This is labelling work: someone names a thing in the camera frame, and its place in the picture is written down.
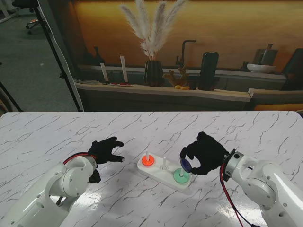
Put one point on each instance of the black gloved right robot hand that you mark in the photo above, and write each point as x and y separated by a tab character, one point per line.
208	156

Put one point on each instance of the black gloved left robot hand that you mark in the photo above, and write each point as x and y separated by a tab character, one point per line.
105	151

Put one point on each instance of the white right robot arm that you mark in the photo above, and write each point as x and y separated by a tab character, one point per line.
262	184

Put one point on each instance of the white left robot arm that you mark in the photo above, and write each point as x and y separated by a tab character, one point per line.
59	189

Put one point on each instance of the white three-rod Hanoi tower base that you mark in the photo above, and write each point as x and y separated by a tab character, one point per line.
163	176

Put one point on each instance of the printed kitchen scene backdrop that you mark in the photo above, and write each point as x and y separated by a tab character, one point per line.
213	23

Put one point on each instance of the black office chair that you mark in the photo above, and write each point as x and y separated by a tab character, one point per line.
22	4

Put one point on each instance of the white desk leg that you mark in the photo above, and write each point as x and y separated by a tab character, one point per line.
6	9

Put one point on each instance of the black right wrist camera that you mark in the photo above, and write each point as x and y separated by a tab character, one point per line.
227	175

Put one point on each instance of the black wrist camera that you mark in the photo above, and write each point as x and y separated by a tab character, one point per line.
227	175
94	177

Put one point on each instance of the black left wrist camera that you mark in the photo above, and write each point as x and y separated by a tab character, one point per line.
94	177

